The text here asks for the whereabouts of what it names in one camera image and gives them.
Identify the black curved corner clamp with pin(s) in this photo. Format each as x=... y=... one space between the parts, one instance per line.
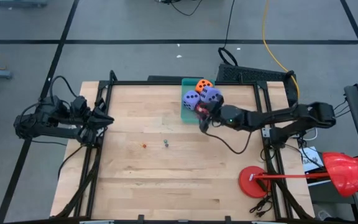
x=113 y=76

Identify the red desk lamp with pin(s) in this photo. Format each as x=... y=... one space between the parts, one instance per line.
x=343 y=174

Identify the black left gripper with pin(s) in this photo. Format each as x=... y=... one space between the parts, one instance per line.
x=81 y=115

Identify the silver metal bracket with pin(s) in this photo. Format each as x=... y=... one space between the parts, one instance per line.
x=266 y=132

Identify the black aluminium table frame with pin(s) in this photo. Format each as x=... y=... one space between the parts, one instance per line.
x=135 y=83

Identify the teal translucent plastic bin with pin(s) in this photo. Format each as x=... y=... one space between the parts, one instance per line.
x=186 y=116

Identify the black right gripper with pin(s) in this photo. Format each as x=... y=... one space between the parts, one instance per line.
x=217 y=113

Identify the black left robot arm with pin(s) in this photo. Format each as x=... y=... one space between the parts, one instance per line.
x=48 y=132

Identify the orange foam die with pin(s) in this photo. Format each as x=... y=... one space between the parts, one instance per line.
x=204 y=85

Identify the purple foam die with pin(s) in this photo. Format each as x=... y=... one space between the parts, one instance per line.
x=191 y=100
x=210 y=94

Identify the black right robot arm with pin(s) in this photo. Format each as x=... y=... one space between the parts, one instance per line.
x=275 y=118

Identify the red foam die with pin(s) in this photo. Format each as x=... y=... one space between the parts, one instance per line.
x=201 y=109

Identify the white printed paper sheet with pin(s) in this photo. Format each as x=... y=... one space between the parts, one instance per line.
x=311 y=161

